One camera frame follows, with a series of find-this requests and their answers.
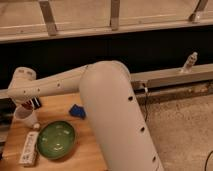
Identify small white ball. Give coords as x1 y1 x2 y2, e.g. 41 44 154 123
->
33 123 40 131

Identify blue toy block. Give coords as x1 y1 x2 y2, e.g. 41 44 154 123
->
69 104 86 119

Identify white remote control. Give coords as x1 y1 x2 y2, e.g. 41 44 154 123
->
19 131 38 167

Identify small white bottle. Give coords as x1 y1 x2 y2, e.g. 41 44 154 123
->
181 52 198 73

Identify wooden table board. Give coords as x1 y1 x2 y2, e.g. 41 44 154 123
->
0 94 107 171

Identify green bowl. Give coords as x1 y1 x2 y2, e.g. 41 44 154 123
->
36 121 76 160

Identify white ceramic cup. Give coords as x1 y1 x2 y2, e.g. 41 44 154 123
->
14 106 38 128

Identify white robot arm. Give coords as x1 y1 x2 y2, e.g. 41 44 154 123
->
7 61 164 171

